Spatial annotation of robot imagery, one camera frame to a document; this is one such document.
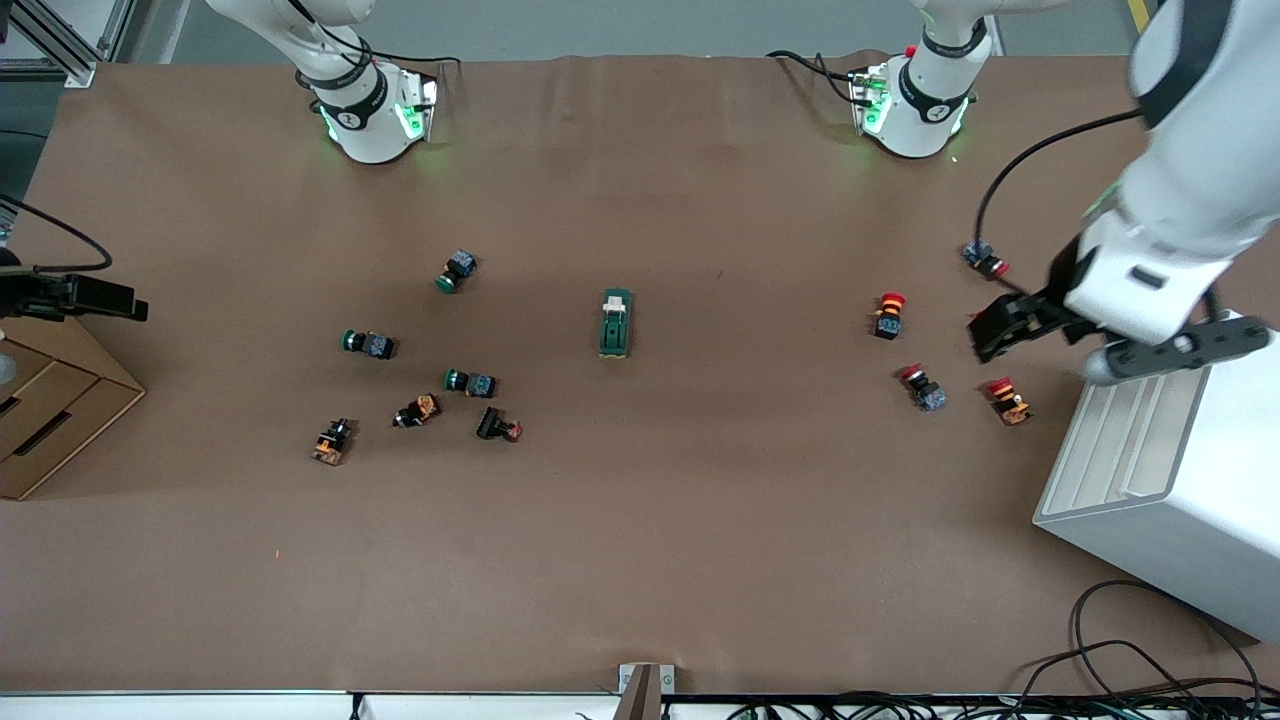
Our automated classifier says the white table edge rail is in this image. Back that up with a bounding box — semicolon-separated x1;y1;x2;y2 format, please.
0;690;621;720

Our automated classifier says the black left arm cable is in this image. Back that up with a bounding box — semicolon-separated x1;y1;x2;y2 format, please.
975;108;1147;253

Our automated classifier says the brown paper table cover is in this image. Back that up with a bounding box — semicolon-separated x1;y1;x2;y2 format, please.
0;50;1280;696

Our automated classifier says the metal table edge bracket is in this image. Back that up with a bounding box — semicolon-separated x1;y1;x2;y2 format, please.
618;663;676;720

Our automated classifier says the brown cardboard box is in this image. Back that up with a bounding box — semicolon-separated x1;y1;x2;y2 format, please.
0;300;147;501

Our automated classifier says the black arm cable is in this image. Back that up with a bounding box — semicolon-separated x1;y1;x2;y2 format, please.
0;195;113;274
975;108;1147;253

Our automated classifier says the green load switch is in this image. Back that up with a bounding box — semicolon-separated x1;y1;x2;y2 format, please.
597;288;635;360

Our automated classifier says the aluminium frame profile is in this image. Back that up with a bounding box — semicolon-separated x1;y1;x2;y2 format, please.
0;0;136;86

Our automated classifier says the black base cable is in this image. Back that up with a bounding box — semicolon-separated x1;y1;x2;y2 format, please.
766;48;863;87
290;0;463;67

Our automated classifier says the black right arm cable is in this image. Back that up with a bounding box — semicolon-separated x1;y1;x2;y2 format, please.
0;195;113;274

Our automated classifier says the black left base cable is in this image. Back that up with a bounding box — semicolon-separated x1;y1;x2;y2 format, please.
766;48;863;87

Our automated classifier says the black cable bundle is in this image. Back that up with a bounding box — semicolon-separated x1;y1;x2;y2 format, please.
725;690;1280;720

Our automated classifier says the black right base cable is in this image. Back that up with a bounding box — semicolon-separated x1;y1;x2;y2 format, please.
290;0;463;67

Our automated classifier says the black looped cable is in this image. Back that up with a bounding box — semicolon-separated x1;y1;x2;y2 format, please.
1020;580;1266;706

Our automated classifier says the red mushroom button grey block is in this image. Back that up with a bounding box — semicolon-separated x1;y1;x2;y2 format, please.
962;237;1011;281
897;364;949;413

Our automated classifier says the red mushroom button orange block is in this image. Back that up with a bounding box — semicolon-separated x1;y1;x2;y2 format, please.
985;376;1034;427

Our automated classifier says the white stepped storage bin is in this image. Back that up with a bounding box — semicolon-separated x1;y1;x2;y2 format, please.
1032;335;1280;644

